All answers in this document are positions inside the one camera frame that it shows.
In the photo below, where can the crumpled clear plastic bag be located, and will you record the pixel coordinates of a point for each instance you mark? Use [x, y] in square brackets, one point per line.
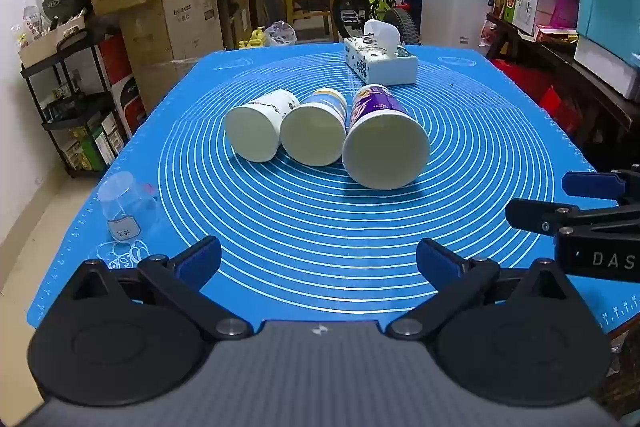
[280, 33]

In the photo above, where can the black metal shelf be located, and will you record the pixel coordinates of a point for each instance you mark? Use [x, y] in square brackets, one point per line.
[65, 117]

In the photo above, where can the yellow toy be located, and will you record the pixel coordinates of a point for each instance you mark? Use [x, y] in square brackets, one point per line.
[254, 39]

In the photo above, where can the white storage box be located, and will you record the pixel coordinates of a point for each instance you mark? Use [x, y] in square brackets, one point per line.
[607, 72]

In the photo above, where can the clear plastic cup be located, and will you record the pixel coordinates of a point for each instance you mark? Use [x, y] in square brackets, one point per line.
[127, 204]

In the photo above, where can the blue yellow print paper cup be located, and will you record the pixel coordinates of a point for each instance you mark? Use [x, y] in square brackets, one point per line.
[312, 134]

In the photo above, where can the teal plastic storage box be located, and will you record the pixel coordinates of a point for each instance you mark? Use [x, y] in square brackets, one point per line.
[607, 2]

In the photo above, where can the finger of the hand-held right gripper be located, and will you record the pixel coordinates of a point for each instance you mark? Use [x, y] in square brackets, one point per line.
[530, 213]
[586, 184]

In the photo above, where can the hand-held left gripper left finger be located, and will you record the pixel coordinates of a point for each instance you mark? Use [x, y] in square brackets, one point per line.
[200, 259]

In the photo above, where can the blue silicone mat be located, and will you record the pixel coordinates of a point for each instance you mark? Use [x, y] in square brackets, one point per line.
[320, 227]

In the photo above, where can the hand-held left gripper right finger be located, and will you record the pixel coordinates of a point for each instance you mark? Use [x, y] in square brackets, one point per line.
[437, 263]

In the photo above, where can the red white carton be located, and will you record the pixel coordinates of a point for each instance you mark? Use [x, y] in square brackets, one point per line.
[122, 82]

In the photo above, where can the large purple print paper cup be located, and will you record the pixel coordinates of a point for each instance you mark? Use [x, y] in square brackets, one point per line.
[386, 149]

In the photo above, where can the plain brown cardboard box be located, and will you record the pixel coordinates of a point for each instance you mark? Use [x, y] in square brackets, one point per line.
[160, 82]

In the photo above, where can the white patterned tissue box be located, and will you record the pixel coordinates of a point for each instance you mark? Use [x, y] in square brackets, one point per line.
[382, 64]

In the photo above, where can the small open cardboard box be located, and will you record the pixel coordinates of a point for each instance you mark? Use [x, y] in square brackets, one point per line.
[47, 42]

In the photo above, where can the white green product box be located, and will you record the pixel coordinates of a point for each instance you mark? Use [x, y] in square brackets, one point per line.
[527, 4]

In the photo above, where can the plain white paper cup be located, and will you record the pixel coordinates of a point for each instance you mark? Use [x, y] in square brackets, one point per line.
[251, 134]

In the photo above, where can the dark wooden side table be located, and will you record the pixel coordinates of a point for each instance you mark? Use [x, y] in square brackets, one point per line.
[565, 77]

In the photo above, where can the large brown cardboard box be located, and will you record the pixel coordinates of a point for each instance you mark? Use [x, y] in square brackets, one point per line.
[172, 24]

